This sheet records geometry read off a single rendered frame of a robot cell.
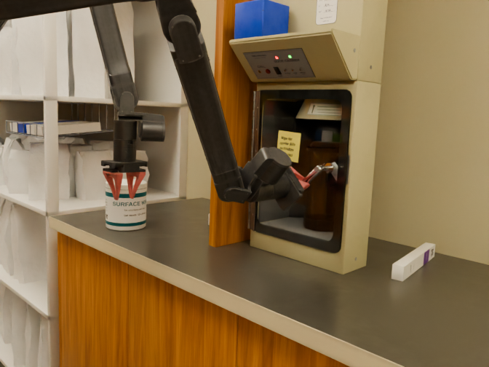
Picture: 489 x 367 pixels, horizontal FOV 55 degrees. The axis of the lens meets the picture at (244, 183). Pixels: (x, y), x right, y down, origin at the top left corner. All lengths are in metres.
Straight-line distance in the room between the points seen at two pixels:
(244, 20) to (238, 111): 0.26
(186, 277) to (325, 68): 0.59
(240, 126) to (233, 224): 0.29
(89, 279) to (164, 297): 0.41
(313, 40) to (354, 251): 0.52
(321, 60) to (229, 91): 0.32
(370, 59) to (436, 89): 0.39
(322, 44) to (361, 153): 0.28
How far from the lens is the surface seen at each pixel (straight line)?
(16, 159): 2.36
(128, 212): 1.53
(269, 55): 1.21
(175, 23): 0.71
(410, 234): 1.58
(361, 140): 1.18
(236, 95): 1.36
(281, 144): 1.26
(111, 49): 1.24
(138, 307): 1.41
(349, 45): 1.12
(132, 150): 1.23
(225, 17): 1.34
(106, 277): 1.54
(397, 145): 1.58
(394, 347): 0.89
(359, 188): 1.20
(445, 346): 0.93
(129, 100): 1.21
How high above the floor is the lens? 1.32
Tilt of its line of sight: 8 degrees down
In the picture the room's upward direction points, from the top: 2 degrees clockwise
